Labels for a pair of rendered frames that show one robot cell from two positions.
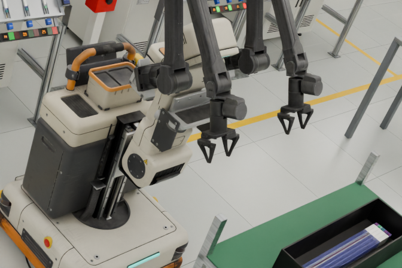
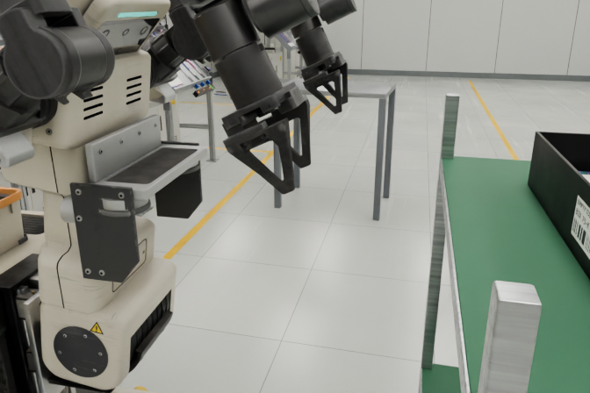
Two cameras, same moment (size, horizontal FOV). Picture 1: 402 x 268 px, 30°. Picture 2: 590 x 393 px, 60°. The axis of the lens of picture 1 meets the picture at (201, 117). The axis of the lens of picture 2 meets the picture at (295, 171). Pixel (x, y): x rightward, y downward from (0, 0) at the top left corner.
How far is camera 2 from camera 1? 1.97 m
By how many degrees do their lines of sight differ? 24
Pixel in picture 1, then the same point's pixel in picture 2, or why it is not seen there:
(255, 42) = not seen: outside the picture
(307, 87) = (334, 1)
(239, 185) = (222, 305)
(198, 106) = (144, 158)
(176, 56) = not seen: outside the picture
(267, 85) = not seen: hidden behind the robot
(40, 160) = not seen: outside the picture
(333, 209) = (483, 195)
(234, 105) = not seen: outside the picture
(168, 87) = (53, 64)
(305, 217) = (481, 225)
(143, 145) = (71, 298)
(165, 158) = (133, 299)
